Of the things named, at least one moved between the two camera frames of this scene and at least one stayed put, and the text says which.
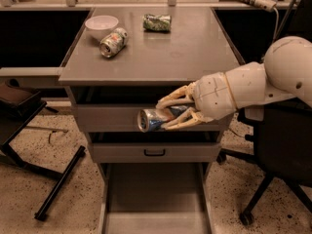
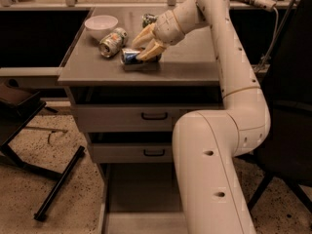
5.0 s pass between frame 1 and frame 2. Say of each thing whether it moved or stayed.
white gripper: moved
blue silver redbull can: moved
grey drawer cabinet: stayed
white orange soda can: stayed
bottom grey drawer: stayed
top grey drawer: stayed
